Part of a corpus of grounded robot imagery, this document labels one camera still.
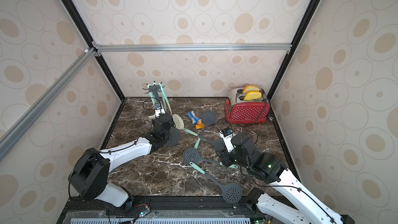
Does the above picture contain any cream skimmer mint handle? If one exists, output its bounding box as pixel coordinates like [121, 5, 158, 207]
[151, 84, 163, 111]
[147, 82, 155, 120]

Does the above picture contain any aluminium frame bar horizontal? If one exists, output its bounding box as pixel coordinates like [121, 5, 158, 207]
[95, 43, 292, 52]

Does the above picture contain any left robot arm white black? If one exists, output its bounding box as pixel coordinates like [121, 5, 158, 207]
[68, 113, 180, 213]

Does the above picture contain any grey utensil rack stand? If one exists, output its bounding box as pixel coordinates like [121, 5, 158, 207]
[143, 87, 180, 150]

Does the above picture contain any blue snack packet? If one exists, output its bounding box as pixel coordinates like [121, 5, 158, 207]
[186, 111, 200, 125]

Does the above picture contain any grey skimmer mint handle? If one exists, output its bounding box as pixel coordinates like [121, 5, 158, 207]
[189, 162, 243, 204]

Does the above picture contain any yellow bread slice front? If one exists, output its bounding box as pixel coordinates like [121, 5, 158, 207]
[244, 91, 262, 101]

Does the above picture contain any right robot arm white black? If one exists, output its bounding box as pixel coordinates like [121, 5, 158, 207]
[213, 133, 354, 224]

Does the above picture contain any yellow bread slice rear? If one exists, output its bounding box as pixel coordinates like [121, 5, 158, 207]
[243, 85, 260, 94]

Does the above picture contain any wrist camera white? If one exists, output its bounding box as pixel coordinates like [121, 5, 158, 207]
[154, 107, 166, 118]
[219, 127, 235, 152]

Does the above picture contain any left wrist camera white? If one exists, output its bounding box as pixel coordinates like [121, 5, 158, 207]
[154, 107, 166, 118]

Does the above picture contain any red silver toaster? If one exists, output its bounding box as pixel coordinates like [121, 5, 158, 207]
[224, 88, 271, 124]

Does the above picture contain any yellow bread slice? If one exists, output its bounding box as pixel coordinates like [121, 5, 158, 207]
[244, 91, 262, 101]
[243, 85, 260, 94]

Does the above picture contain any cream skimmer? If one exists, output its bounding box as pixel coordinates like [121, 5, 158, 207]
[159, 83, 184, 130]

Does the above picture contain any orange snack packet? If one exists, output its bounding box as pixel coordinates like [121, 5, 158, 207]
[195, 119, 204, 130]

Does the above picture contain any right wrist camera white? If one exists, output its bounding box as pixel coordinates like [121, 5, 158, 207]
[219, 127, 235, 152]

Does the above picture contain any aluminium frame bar left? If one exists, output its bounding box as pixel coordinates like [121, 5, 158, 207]
[1, 47, 95, 159]

